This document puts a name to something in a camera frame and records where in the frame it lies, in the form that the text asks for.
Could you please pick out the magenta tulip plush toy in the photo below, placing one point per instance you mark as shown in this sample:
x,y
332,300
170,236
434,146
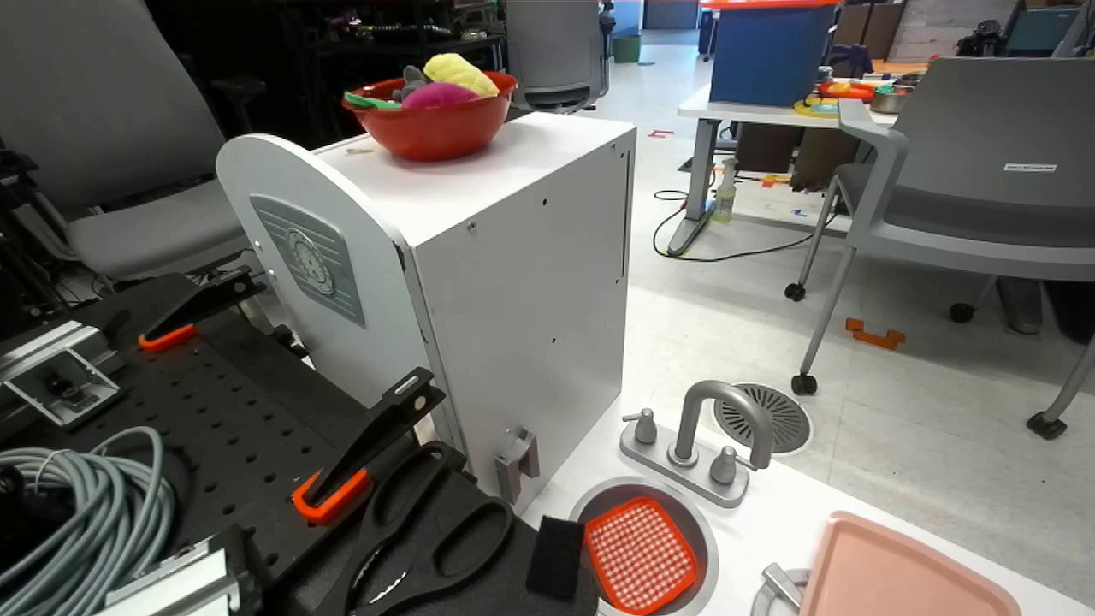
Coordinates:
x,y
439,98

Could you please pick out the grey toy faucet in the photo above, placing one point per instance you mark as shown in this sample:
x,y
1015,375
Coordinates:
x,y
689,429

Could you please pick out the red plastic bowl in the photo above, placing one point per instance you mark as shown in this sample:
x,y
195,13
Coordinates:
x,y
433,130

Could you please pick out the yellow sandwich plush toy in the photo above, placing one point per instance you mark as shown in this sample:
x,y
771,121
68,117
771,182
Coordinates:
x,y
462,74

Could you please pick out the orange mesh sink strainer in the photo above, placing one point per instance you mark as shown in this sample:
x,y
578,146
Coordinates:
x,y
641,556

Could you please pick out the grey mouse plush toy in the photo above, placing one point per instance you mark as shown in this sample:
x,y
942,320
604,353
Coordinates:
x,y
411,80

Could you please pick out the white toy kitchen counter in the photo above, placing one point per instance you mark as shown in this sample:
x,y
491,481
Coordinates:
x,y
789,491

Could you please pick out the white cabinet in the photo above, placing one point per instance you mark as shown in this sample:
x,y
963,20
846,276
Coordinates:
x,y
515,276

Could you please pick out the small bottle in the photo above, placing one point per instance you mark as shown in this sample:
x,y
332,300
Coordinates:
x,y
723,192

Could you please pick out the black rectangular block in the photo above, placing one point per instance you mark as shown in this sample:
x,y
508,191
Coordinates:
x,y
556,559

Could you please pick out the grey swivel chair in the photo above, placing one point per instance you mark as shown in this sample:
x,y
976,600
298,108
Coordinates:
x,y
551,46

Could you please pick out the green bin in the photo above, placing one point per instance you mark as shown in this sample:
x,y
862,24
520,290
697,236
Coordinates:
x,y
626,46

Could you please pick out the white desk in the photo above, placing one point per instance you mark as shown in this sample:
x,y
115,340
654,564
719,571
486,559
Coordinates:
x,y
739,108

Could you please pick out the brown cardboard box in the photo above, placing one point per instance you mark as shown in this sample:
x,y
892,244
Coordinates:
x,y
814,155

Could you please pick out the blue bin with orange lid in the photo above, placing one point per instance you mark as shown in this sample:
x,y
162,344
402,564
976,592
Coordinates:
x,y
771,55

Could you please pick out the black perforated board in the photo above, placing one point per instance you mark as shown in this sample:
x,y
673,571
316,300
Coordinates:
x,y
215,398

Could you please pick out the grey round burner grate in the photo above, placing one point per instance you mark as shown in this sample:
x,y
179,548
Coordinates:
x,y
775,588

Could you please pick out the pink cutting board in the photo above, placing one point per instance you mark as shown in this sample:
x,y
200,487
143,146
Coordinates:
x,y
900,575

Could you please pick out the silver aluminium extrusion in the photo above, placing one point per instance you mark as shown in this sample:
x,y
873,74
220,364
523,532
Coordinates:
x,y
173,582

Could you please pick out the silver box with black square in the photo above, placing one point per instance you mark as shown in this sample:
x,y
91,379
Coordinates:
x,y
61,387

